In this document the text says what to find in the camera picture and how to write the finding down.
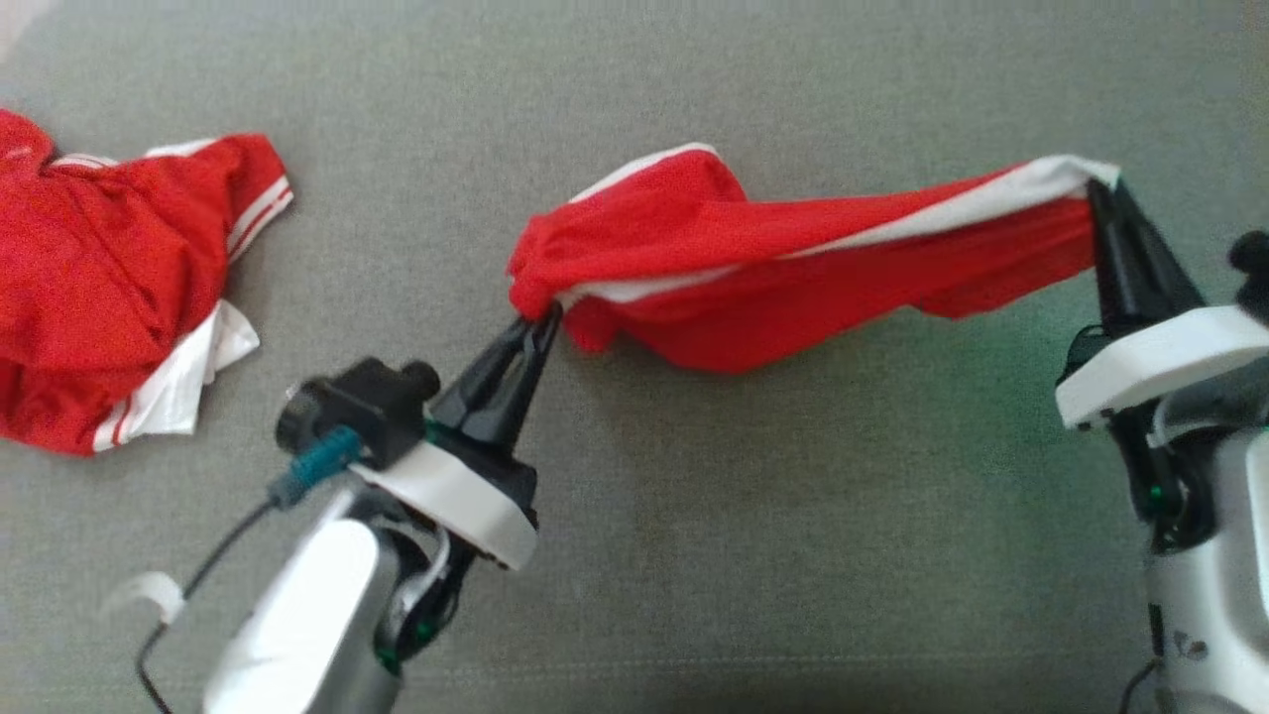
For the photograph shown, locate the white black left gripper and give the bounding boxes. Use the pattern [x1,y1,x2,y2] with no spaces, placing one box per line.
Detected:
[352,302,563,572]

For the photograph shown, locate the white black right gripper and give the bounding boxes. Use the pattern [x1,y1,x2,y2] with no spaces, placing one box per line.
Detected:
[1056,178,1269,430]

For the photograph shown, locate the red shorts with white trim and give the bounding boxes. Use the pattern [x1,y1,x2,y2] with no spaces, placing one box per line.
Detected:
[508,144,1121,375]

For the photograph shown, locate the red white basketball jersey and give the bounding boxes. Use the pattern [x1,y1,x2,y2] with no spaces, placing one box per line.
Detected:
[0,109,294,457]

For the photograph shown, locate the large grey sofa chaise cushion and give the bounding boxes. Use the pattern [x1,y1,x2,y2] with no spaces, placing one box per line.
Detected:
[0,0,1269,714]

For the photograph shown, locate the white cable tag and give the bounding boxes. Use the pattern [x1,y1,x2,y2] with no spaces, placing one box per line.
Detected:
[102,572,187,626]

